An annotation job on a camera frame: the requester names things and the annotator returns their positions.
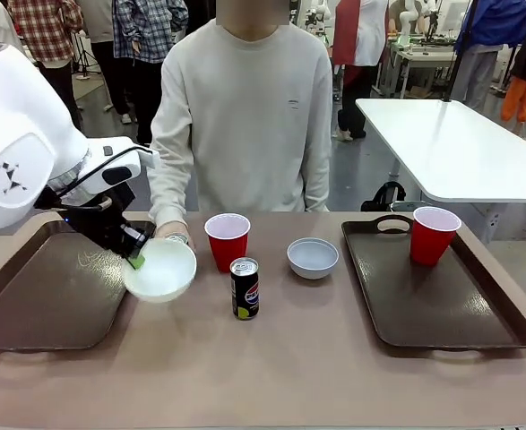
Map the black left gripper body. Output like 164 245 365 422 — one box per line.
60 187 157 262

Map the white bowl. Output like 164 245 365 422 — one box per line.
123 239 198 304

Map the red plastic cup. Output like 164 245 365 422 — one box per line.
203 212 251 274
409 205 463 267

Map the grey bowl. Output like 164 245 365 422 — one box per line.
286 237 339 280

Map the person's left forearm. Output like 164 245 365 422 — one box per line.
302 168 331 213

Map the person's right forearm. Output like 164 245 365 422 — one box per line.
148 147 191 230

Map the person's right hand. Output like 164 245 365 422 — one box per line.
154 221 197 256

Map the brown serving tray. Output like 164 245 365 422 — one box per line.
341 214 526 350
0 219 159 351

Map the bystander in black trousers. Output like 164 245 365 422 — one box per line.
81 0 132 125

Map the person in beige sweater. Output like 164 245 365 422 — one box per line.
149 11 334 214

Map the bystander in blue plaid shirt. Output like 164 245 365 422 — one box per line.
111 0 190 147

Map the bystander in red plaid shirt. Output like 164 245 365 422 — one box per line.
6 0 87 132

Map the black bag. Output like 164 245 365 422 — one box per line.
360 181 407 212

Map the grey round metal object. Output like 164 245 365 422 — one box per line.
390 200 423 215

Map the bystander in red white jacket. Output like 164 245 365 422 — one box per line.
332 0 390 142

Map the grey workbench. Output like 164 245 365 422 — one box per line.
386 38 460 99

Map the white table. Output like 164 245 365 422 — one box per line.
354 97 526 245

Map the black pole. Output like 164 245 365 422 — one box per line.
441 0 475 103

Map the bystander in orange trousers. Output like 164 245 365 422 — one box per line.
499 0 526 123

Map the bystander in blue jacket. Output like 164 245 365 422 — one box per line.
451 0 526 114

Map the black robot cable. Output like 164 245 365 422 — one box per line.
42 143 151 211

